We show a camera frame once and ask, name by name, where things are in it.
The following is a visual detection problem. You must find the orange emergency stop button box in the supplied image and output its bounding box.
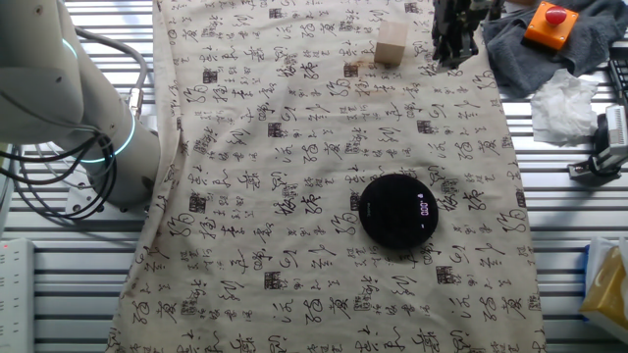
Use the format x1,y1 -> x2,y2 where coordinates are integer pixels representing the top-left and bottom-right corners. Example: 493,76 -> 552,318
523,1 -> 580,52

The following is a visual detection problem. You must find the black keyboard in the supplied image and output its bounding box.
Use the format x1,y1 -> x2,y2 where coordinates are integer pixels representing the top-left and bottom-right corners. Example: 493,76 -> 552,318
607,41 -> 628,107

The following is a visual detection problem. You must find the black round digital scale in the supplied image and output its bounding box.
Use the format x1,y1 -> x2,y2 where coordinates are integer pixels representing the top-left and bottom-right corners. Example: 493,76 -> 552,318
357,173 -> 441,250

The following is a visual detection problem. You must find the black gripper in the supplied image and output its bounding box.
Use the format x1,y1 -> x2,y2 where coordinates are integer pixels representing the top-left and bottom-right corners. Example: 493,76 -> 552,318
431,0 -> 487,71

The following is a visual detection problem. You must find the white crumpled tissue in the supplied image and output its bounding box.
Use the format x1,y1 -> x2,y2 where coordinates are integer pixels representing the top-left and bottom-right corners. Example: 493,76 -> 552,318
529,68 -> 601,147

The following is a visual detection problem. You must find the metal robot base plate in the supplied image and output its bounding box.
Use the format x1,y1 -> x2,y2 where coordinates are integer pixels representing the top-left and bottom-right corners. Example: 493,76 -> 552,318
63,161 -> 148,220

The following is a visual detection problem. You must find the white power strip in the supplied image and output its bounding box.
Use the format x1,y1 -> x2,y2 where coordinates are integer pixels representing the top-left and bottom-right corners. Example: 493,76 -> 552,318
0,238 -> 35,353

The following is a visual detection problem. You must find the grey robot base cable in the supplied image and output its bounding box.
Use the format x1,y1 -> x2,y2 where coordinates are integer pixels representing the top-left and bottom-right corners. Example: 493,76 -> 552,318
73,26 -> 149,119

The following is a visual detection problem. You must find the black base cable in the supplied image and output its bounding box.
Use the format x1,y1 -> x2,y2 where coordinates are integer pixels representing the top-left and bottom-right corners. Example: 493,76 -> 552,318
0,141 -> 119,222
0,134 -> 109,187

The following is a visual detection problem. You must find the beige calligraphy print cloth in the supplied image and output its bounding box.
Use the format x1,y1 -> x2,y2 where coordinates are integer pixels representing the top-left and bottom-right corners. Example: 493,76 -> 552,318
105,0 -> 549,353

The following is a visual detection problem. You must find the light wooden block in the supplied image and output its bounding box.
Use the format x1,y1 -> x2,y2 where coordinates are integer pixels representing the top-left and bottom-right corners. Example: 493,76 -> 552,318
374,20 -> 409,68

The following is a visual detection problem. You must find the small silver camera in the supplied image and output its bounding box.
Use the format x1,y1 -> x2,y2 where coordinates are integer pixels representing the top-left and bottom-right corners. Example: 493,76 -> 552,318
595,103 -> 628,172

